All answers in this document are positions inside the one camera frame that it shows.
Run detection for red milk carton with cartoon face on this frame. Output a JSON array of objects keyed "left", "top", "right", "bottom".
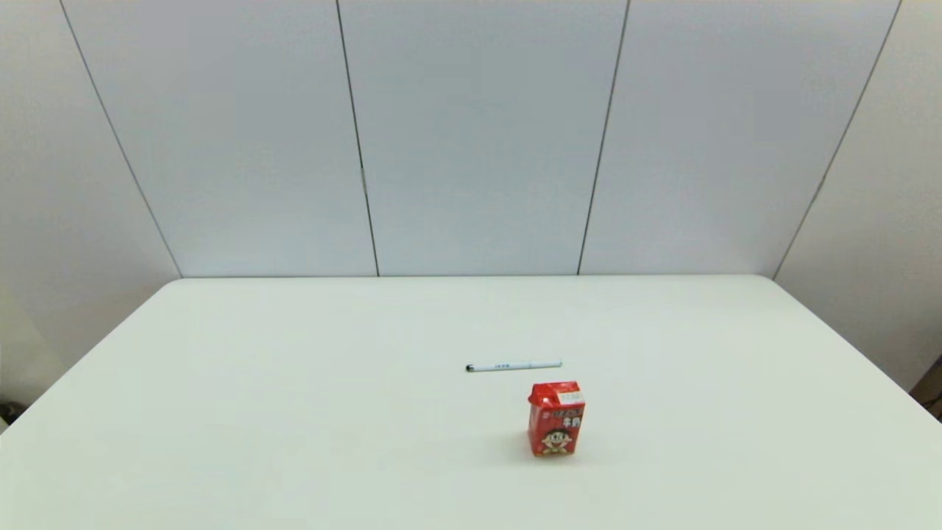
[{"left": 527, "top": 381, "right": 587, "bottom": 459}]

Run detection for white pen with black tip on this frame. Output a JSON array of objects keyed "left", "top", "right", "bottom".
[{"left": 464, "top": 359, "right": 564, "bottom": 374}]

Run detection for brown object behind table corner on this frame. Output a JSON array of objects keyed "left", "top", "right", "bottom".
[{"left": 910, "top": 356, "right": 942, "bottom": 423}]

